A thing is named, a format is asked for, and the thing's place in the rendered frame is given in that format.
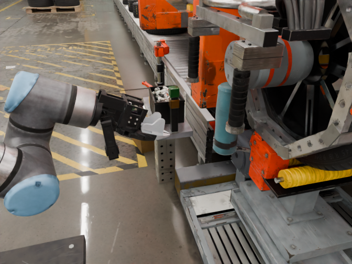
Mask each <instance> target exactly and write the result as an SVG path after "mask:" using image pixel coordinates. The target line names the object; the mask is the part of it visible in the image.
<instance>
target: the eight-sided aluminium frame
mask: <svg viewBox="0 0 352 264"><path fill-rule="evenodd" d="M337 2H338V5H339V8H340V11H341V14H342V16H343V19H344V22H345V25H346V28H347V30H348V33H349V36H350V39H351V42H352V0H337ZM251 93H252V94H251ZM252 97H253V98H252ZM253 99H254V100H253ZM351 106H352V52H351V55H350V58H349V62H348V65H347V68H346V71H345V75H344V78H343V81H342V84H341V87H340V90H339V93H338V96H337V99H336V103H335V106H334V109H333V112H332V115H331V118H330V121H329V124H328V128H327V130H324V131H321V132H319V133H317V134H314V135H311V136H308V137H306V138H303V139H301V140H298V141H296V140H295V139H294V138H293V137H292V136H291V135H289V134H288V133H287V132H286V131H285V130H284V129H283V128H281V127H280V126H279V125H278V124H277V123H276V122H274V121H273V120H272V119H271V118H270V117H269V116H268V114H267V110H266V106H265V103H264V100H263V95H262V92H261V89H251V90H250V89H248V94H247V102H246V107H245V109H246V113H247V120H248V122H249V125H250V126H251V128H252V129H255V131H256V132H257V133H258V134H259V136H260V137H261V138H262V139H263V140H264V141H265V142H266V143H267V144H268V145H269V146H270V147H271V148H272V149H273V150H274V151H275V152H276V153H277V155H278V156H280V157H281V158H282V159H283V160H288V159H294V158H301V157H307V156H308V155H311V154H314V153H318V152H321V151H325V150H329V149H332V148H336V147H339V146H343V145H350V144H351V143H352V115H350V113H349V111H350V109H351Z"/></svg>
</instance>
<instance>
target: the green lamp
mask: <svg viewBox="0 0 352 264"><path fill-rule="evenodd" d="M168 89H169V96H170V97H171V98H175V97H179V96H180V89H179V87H178V86H177V85H174V86H169V87H168Z"/></svg>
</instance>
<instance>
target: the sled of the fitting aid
mask: <svg viewBox="0 0 352 264"><path fill-rule="evenodd" d="M230 202H231V204H232V206H233V207H234V209H235V211H236V213H237V214H238V216H239V218H240V220H241V221H242V223H243V225H244V227H245V228H246V230H247V232H248V234H249V235H250V237H251V238H252V240H253V242H254V244H255V245H256V247H257V249H258V251H259V252H260V254H261V256H262V258H263V259H264V261H265V263H266V264H352V248H348V249H344V250H340V251H336V252H332V253H329V254H325V255H321V256H317V257H313V258H309V259H304V260H300V261H296V262H292V263H287V261H286V260H285V258H284V257H283V255H282V254H281V252H280V250H279V249H278V248H277V246H276V245H275V243H274V241H273V240H272V238H271V237H270V235H269V234H268V232H267V231H266V229H265V228H264V226H263V225H262V223H261V221H260V220H259V218H258V217H257V215H256V214H255V212H254V211H253V209H252V208H251V206H250V205H249V203H248V201H247V200H246V198H245V197H244V195H243V194H242V192H241V190H240V189H239V188H237V189H231V194H230Z"/></svg>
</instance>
